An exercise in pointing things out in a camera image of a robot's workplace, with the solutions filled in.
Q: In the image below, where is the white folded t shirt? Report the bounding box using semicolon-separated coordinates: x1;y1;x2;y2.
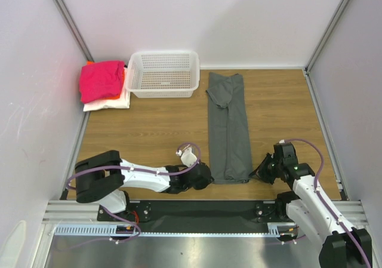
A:
79;64;130;112

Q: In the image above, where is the right aluminium frame post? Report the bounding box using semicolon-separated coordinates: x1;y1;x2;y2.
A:
304;0;351;73

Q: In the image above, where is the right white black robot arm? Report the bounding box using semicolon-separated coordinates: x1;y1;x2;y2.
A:
252;139;372;267

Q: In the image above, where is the white slotted cable duct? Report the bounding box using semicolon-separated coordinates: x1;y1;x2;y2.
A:
55;222;299;238

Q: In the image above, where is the aluminium front rail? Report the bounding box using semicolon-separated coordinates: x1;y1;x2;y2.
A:
43;200;368;226

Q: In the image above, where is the white perforated plastic basket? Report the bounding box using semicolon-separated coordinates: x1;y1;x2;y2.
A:
125;50;200;98

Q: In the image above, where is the aluminium frame post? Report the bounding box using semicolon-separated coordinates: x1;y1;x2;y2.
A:
304;0;351;73
53;0;94;61

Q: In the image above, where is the left aluminium frame post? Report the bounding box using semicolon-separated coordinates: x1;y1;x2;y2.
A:
53;0;94;61

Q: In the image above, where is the orange folded t shirt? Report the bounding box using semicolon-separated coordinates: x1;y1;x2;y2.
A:
86;60;126;100

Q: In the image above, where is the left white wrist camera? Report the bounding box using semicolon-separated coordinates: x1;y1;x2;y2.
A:
175;147;198;168

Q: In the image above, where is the grey t shirt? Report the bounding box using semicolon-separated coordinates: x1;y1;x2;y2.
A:
206;72;252;184

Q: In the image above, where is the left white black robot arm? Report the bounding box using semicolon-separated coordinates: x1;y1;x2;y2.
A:
67;144;214;220

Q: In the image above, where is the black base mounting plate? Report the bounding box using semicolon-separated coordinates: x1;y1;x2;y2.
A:
117;200;292;234

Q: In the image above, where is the pink folded t shirt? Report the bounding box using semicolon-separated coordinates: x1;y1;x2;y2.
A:
79;60;125;103

